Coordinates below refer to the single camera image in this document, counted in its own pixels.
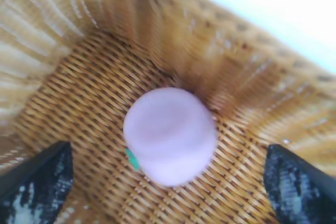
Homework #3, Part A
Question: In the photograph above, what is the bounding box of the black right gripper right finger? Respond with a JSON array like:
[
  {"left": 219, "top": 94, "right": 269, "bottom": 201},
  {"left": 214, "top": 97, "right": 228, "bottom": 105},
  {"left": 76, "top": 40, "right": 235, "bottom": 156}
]
[{"left": 263, "top": 144, "right": 336, "bottom": 224}]

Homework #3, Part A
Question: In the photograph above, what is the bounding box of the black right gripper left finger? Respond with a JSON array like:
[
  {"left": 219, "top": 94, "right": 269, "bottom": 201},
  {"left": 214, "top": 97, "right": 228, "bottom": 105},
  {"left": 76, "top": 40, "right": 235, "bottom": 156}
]
[{"left": 0, "top": 141, "right": 75, "bottom": 224}]

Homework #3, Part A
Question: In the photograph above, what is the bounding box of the pink toy peach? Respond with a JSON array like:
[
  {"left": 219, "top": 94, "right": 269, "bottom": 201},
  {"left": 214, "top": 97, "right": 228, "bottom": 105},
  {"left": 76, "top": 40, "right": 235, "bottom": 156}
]
[{"left": 123, "top": 87, "right": 219, "bottom": 187}]

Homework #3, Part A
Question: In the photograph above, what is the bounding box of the brown woven wicker basket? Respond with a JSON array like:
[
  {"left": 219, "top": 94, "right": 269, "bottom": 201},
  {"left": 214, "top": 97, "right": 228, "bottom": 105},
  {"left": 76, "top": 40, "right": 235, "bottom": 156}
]
[{"left": 0, "top": 0, "right": 336, "bottom": 224}]

